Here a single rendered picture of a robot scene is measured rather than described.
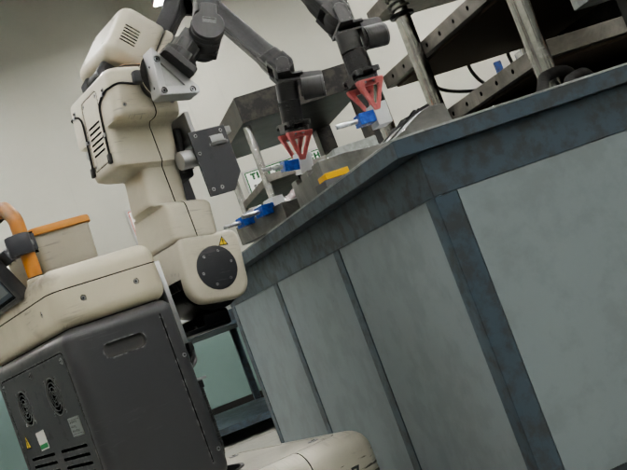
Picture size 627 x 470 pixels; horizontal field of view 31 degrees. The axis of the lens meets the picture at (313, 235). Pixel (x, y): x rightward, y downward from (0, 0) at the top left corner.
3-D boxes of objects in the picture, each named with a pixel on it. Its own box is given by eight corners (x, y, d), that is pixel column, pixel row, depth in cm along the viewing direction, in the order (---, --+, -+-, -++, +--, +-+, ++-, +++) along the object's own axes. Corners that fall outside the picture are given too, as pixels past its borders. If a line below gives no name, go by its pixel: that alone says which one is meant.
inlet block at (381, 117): (342, 135, 263) (335, 114, 264) (337, 141, 268) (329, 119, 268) (393, 120, 267) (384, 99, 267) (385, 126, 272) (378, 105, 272)
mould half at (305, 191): (330, 195, 273) (311, 144, 274) (302, 215, 298) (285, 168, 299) (505, 136, 289) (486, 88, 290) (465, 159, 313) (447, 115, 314)
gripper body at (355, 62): (369, 83, 275) (358, 55, 276) (382, 70, 266) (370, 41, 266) (344, 90, 273) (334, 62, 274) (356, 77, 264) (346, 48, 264)
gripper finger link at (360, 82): (383, 111, 272) (370, 75, 273) (393, 103, 265) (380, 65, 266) (358, 118, 270) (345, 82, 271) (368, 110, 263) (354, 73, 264)
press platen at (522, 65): (547, 57, 316) (540, 41, 317) (411, 151, 421) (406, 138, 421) (753, -8, 339) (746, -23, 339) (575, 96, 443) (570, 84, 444)
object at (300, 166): (266, 180, 287) (262, 158, 287) (261, 181, 292) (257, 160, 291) (314, 172, 291) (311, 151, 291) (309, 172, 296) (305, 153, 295)
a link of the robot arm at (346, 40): (329, 36, 272) (338, 27, 267) (355, 30, 275) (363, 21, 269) (340, 62, 272) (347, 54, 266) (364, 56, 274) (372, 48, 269)
